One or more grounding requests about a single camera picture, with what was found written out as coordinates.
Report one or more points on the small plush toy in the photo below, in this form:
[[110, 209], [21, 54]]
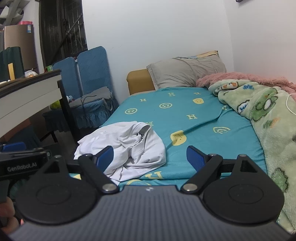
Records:
[[70, 98]]

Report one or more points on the white black-edged desk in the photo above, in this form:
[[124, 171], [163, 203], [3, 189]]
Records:
[[22, 98]]

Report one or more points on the white t-shirt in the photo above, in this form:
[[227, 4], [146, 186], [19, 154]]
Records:
[[137, 149]]

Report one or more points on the grey pillow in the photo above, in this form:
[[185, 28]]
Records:
[[184, 71]]

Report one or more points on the yellow headboard cushion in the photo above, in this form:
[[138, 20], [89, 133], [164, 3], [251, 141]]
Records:
[[139, 81]]

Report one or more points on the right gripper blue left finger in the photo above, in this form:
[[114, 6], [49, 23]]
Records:
[[93, 167]]

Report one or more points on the blue folding chair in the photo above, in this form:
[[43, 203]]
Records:
[[81, 76]]

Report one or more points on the person's left hand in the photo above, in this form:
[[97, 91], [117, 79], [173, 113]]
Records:
[[8, 212]]

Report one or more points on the dark window grille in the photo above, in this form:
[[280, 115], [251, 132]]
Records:
[[61, 29]]

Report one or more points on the grey cloth on chair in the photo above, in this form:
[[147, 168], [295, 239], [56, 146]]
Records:
[[98, 94]]

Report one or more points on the green cartoon fleece blanket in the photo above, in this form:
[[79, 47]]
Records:
[[271, 111]]

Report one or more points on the teal patterned bed sheet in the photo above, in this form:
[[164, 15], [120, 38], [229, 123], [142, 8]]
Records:
[[183, 117]]

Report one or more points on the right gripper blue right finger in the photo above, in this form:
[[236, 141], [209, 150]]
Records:
[[208, 169]]

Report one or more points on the pink fluffy blanket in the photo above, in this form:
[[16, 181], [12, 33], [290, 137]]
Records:
[[281, 82]]

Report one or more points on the brown cabinet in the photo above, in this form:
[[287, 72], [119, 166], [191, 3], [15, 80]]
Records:
[[22, 36]]

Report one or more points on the yellow pillow behind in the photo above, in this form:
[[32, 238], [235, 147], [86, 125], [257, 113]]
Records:
[[203, 55]]

